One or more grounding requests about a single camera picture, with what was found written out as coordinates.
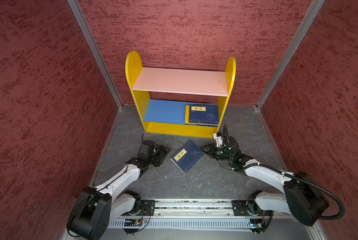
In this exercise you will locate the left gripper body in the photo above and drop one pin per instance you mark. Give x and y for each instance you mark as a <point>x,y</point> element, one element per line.
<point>155,158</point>

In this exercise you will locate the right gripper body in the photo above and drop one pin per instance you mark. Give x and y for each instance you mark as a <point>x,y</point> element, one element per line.
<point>222,154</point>

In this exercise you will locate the small navy book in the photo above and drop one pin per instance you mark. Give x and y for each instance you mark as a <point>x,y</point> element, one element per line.
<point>187,156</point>

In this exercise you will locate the navy book underneath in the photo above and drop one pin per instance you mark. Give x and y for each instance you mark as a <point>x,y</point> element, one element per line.
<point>204,115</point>

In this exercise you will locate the yellow cartoon cover book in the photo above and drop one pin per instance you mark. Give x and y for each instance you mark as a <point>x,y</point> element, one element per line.
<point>187,115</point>

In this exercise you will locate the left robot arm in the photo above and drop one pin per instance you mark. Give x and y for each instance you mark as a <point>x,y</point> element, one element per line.
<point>97,206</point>

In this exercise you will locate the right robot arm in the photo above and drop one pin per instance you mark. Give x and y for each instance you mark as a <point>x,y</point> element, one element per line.
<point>296,196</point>

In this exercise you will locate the yellow pink blue bookshelf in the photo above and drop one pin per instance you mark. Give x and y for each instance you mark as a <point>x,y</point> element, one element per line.
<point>167,117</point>

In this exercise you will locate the left circuit board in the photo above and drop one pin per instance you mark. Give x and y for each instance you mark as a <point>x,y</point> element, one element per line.
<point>134,223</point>

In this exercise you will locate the circuit board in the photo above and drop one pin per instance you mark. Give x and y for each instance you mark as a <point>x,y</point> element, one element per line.
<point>134,223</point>
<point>257,224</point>

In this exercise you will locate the right circuit board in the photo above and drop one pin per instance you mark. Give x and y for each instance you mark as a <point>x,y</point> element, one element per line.
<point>257,224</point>

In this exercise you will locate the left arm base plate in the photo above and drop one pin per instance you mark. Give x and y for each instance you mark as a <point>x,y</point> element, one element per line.
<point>144,207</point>

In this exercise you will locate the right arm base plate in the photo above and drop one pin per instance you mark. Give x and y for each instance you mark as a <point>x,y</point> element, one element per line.
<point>244,208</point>

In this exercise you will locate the aluminium mounting rail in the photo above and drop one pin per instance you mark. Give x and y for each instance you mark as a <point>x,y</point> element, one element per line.
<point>196,207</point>

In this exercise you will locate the right aluminium corner post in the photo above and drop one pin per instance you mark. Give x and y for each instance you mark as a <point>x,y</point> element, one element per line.
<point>306,22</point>

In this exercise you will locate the aluminium corner post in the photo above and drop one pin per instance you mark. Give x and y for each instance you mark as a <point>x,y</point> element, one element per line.
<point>83,25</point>
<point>306,22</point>

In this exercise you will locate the left aluminium corner post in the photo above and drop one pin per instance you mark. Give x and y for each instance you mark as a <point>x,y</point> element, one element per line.
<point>83,25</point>

